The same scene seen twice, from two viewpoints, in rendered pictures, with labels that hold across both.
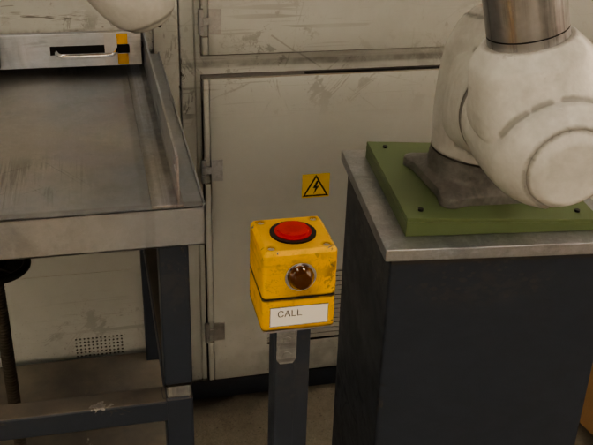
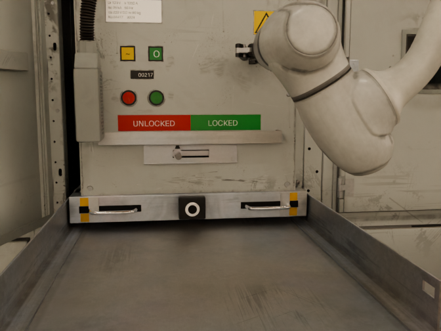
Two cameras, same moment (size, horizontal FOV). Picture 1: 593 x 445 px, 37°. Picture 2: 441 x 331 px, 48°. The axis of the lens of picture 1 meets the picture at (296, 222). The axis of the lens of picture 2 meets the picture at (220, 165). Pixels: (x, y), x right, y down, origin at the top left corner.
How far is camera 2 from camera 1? 0.55 m
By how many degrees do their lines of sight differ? 20
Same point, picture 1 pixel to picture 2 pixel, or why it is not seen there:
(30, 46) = (227, 201)
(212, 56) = (344, 213)
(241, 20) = (368, 186)
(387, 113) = not seen: outside the picture
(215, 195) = not seen: hidden behind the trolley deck
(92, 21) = (272, 184)
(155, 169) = (383, 295)
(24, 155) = (255, 282)
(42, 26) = (236, 187)
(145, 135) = (348, 266)
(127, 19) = (360, 162)
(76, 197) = (328, 320)
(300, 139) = not seen: hidden behind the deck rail
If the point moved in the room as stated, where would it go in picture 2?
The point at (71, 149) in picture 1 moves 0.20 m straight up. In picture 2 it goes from (293, 277) to (294, 157)
